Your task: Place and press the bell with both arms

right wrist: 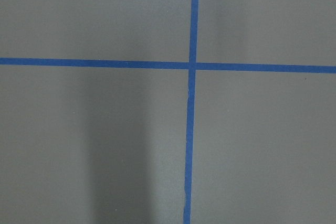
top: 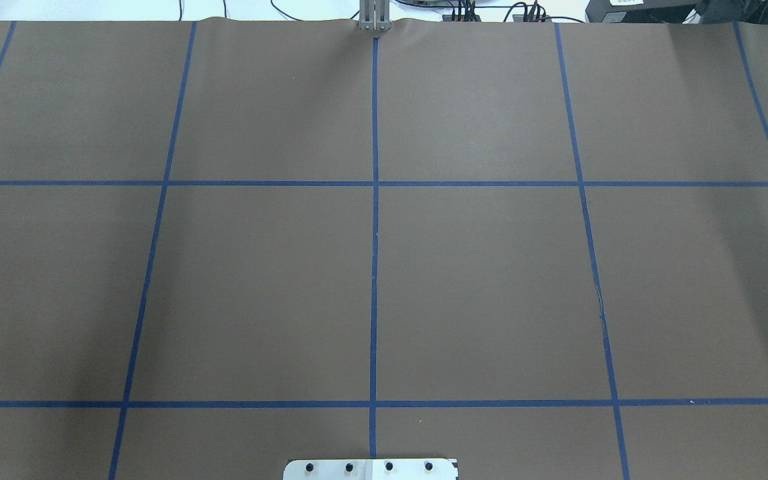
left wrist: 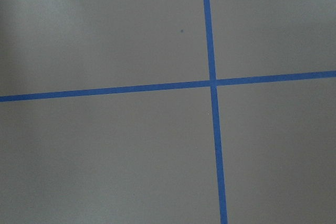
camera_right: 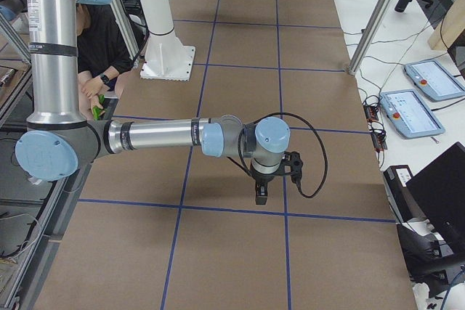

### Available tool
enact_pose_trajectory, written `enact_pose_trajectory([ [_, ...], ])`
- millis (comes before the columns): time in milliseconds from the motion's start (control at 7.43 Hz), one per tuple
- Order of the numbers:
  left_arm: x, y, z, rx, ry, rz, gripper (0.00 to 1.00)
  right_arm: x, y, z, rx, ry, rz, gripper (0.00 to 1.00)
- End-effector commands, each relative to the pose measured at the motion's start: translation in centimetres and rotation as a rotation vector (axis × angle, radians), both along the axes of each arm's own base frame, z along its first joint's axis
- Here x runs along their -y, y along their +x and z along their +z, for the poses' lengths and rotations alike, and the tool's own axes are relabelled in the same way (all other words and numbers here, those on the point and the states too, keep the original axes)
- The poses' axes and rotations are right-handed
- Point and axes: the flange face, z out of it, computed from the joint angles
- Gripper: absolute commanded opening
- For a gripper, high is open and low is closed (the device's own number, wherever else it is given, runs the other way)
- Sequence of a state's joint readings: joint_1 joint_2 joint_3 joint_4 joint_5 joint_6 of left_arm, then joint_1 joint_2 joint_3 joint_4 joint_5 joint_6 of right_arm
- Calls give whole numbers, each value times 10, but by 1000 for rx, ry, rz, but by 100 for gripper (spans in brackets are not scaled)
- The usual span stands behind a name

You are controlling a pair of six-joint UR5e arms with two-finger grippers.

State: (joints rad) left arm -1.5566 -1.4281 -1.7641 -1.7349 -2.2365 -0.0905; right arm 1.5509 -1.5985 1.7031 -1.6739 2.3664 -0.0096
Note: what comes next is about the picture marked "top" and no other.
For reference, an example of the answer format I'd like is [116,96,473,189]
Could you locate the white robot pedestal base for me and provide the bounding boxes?
[283,458,459,479]

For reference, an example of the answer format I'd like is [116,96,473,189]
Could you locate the black power strip with plugs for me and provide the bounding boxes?
[442,1,551,22]

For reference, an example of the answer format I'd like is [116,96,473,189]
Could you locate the aluminium frame post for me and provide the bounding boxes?
[357,0,392,33]

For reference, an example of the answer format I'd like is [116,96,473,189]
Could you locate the black device box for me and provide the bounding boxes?
[586,0,768,25]

